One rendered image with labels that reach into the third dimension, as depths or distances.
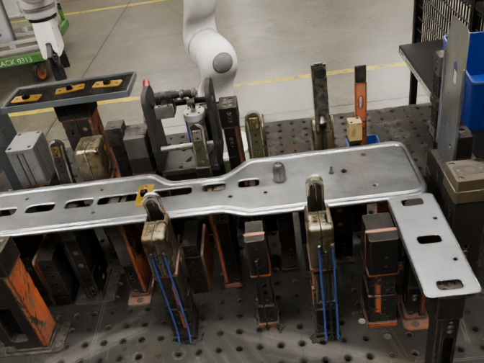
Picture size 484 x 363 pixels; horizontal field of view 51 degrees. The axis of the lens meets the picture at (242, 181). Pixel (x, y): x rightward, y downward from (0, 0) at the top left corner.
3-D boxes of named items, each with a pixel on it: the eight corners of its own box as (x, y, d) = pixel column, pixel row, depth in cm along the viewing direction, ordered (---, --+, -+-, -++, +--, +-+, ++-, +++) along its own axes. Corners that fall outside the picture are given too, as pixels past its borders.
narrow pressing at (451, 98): (451, 176, 116) (467, 30, 96) (435, 149, 125) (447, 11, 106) (453, 176, 116) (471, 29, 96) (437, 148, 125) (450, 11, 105)
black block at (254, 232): (254, 336, 125) (236, 250, 108) (253, 302, 133) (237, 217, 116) (287, 333, 124) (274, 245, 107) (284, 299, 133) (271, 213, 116)
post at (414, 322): (405, 332, 119) (411, 241, 102) (393, 296, 128) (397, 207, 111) (433, 329, 119) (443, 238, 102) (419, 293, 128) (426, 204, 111)
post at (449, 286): (428, 404, 105) (440, 312, 88) (413, 358, 113) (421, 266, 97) (460, 401, 104) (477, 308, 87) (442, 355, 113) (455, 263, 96)
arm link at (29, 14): (24, 3, 137) (29, 14, 139) (19, 12, 130) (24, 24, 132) (55, -3, 138) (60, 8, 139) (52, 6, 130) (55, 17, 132)
